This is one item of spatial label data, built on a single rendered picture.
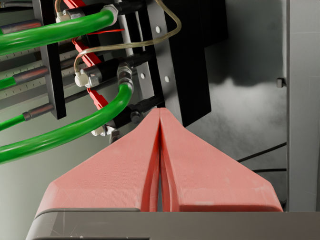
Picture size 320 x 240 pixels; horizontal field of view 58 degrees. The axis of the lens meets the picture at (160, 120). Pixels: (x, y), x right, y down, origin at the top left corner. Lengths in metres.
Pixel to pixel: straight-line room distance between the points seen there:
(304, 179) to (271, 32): 0.24
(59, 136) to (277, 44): 0.39
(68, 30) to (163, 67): 0.26
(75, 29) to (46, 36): 0.02
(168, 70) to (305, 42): 0.21
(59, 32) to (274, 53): 0.38
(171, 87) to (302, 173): 0.23
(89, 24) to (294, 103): 0.27
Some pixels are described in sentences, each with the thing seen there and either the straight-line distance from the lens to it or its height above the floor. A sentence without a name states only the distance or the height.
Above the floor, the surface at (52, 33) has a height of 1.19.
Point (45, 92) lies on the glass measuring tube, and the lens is 0.68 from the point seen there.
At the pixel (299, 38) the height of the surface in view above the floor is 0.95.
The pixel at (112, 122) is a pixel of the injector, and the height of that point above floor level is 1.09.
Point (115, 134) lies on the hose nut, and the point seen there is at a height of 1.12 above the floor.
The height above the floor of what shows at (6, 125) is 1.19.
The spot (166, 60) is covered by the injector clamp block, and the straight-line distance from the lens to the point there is 0.47.
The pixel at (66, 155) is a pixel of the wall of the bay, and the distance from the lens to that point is 0.77.
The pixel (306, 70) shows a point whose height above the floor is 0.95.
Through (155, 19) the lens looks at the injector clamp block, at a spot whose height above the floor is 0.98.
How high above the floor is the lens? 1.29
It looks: 34 degrees down
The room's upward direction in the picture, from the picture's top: 119 degrees counter-clockwise
